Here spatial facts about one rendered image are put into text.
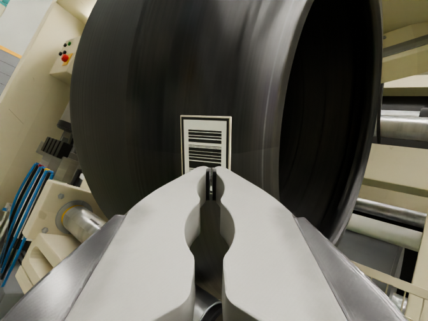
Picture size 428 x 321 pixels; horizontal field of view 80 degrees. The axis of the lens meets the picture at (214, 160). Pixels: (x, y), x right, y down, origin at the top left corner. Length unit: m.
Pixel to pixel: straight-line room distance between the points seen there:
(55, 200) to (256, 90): 0.40
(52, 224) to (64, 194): 0.05
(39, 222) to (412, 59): 0.92
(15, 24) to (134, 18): 10.03
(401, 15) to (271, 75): 0.71
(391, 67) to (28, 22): 9.97
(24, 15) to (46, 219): 9.96
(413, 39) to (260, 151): 0.72
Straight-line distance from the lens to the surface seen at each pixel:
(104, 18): 0.34
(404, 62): 0.89
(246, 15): 0.22
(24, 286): 0.52
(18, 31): 10.22
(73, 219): 0.49
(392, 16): 0.92
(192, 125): 0.19
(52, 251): 0.46
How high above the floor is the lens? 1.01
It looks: 9 degrees up
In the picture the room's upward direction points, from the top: 21 degrees clockwise
